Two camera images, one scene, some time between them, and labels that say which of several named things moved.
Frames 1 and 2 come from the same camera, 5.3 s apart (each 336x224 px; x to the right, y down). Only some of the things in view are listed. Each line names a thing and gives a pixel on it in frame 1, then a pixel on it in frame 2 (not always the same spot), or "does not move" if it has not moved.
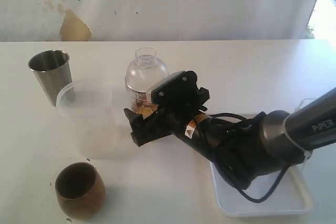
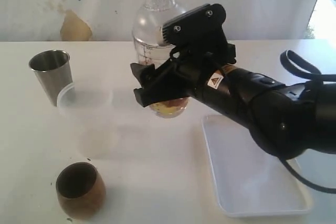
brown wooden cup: [80, 190] does not move
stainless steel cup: [52, 67] does not move
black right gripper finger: [135, 120] to [143, 72]
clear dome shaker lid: [146, 69] to [160, 9]
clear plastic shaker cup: [140, 103] to [156, 54]
